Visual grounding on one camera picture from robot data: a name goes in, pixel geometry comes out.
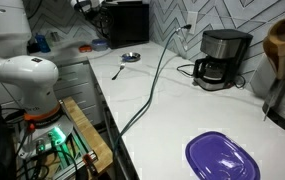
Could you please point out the black microwave oven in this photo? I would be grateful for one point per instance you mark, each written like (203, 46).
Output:
(130, 24)

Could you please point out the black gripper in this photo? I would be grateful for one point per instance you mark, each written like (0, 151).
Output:
(86, 6)

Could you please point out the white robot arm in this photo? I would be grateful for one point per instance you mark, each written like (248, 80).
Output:
(34, 76)

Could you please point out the purple plastic lid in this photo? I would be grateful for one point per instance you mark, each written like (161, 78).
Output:
(214, 156)

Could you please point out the wooden spoon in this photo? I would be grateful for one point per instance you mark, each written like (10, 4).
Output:
(274, 48)

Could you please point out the black coffee maker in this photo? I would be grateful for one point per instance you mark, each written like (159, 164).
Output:
(224, 51)

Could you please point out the small metal bowl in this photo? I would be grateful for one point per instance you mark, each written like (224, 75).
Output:
(131, 57)

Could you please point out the silver fork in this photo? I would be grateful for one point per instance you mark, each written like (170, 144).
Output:
(122, 66)

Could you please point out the white wall outlet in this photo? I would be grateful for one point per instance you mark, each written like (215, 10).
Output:
(192, 20)

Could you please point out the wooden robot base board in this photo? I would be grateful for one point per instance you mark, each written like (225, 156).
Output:
(98, 157)

